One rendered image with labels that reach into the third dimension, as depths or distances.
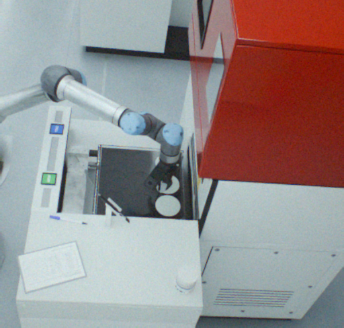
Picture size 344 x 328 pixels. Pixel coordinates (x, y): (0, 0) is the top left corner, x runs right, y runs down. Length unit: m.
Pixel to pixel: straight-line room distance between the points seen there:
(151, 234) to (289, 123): 0.67
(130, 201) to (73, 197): 0.23
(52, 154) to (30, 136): 1.35
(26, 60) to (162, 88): 1.01
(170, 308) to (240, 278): 0.67
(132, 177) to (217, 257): 0.49
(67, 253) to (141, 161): 0.56
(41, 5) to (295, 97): 3.29
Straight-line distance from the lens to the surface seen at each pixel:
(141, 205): 2.11
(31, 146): 3.47
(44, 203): 2.04
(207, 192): 1.88
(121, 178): 2.18
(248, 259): 2.31
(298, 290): 2.64
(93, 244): 1.93
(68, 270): 1.88
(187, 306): 1.86
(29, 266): 1.90
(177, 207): 2.12
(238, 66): 1.46
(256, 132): 1.65
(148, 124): 1.84
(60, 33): 4.30
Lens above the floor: 2.64
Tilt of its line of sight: 50 degrees down
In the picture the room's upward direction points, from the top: 12 degrees clockwise
